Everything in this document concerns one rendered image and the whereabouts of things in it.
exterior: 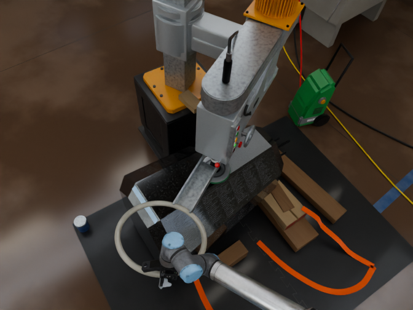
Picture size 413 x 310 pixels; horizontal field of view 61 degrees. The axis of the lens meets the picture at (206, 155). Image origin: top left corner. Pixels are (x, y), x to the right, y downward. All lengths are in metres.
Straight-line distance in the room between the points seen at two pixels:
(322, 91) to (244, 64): 1.80
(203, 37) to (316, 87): 1.49
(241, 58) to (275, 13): 0.36
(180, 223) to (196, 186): 0.33
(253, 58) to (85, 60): 2.93
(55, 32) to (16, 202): 2.35
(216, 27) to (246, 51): 0.56
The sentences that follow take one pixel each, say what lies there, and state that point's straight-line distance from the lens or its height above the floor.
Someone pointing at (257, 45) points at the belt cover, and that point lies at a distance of 2.02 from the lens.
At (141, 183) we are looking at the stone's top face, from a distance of 2.44.
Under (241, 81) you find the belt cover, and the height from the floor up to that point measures 1.67.
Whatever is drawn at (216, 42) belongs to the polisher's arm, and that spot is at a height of 1.39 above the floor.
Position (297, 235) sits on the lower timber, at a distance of 3.15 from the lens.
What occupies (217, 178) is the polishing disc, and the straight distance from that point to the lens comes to 2.40.
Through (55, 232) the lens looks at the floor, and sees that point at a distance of 3.33.
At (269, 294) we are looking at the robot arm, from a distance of 1.50.
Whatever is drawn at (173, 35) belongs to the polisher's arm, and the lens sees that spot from 2.53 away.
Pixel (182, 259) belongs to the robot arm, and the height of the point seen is 1.45.
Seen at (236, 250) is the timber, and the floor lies 0.13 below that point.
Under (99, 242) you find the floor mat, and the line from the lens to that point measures 3.18.
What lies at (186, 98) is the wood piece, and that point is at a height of 0.83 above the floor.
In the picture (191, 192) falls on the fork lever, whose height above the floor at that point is 1.02.
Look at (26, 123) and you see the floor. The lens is 4.08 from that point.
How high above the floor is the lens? 2.92
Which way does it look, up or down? 56 degrees down
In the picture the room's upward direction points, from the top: 5 degrees clockwise
